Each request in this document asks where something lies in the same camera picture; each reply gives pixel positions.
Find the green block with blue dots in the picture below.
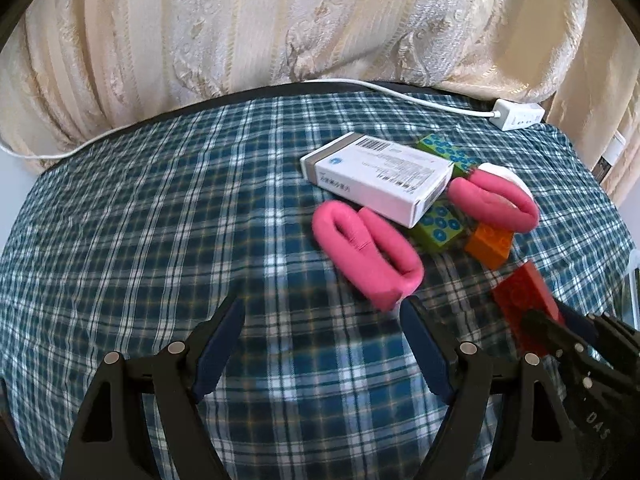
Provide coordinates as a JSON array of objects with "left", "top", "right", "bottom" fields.
[
  {"left": 411, "top": 200, "right": 468, "bottom": 253},
  {"left": 417, "top": 134, "right": 483, "bottom": 178}
]

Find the orange toy building block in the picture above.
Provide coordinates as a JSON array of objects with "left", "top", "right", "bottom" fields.
[{"left": 465, "top": 220, "right": 516, "bottom": 271}]

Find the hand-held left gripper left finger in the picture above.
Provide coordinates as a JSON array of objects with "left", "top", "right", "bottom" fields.
[{"left": 62, "top": 297, "right": 246, "bottom": 480}]

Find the white power strip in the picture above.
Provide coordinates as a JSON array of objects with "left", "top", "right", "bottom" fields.
[{"left": 492, "top": 99, "right": 546, "bottom": 131}]

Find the white round lidded container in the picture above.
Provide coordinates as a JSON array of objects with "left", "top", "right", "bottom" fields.
[{"left": 479, "top": 162, "right": 532, "bottom": 202}]

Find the pink rolled cloth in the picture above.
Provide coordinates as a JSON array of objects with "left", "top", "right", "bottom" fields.
[
  {"left": 312, "top": 201, "right": 426, "bottom": 312},
  {"left": 446, "top": 167, "right": 540, "bottom": 233}
]

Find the cream patterned curtain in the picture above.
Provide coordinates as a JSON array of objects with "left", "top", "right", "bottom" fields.
[{"left": 0, "top": 0, "right": 640, "bottom": 206}]

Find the white power cable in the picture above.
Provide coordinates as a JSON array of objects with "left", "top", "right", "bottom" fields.
[{"left": 0, "top": 79, "right": 501, "bottom": 162}]

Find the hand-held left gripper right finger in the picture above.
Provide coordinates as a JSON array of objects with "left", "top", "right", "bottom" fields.
[{"left": 400, "top": 296, "right": 586, "bottom": 480}]

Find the blue plaid tablecloth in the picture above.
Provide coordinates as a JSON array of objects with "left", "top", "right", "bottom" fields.
[{"left": 0, "top": 85, "right": 640, "bottom": 480}]

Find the white medicine box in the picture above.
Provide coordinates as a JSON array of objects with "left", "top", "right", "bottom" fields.
[{"left": 300, "top": 132, "right": 453, "bottom": 228}]

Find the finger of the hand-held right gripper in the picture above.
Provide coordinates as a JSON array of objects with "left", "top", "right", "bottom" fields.
[
  {"left": 557, "top": 302, "right": 640, "bottom": 376},
  {"left": 522, "top": 309, "right": 618, "bottom": 381}
]

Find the red toy building block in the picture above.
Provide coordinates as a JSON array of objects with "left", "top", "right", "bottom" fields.
[{"left": 491, "top": 261, "right": 566, "bottom": 356}]

